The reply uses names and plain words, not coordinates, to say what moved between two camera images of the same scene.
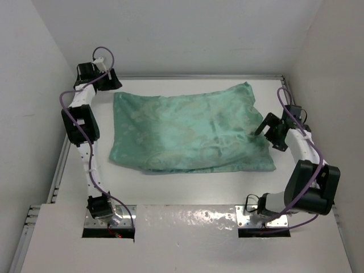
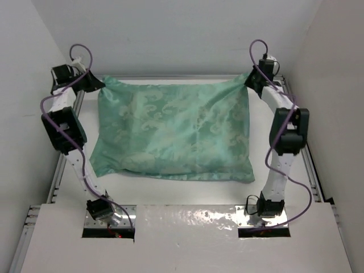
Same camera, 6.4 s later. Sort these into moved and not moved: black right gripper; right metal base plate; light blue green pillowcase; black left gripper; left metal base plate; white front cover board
Moved: black left gripper; light blue green pillowcase; black right gripper
Not moved: left metal base plate; white front cover board; right metal base plate
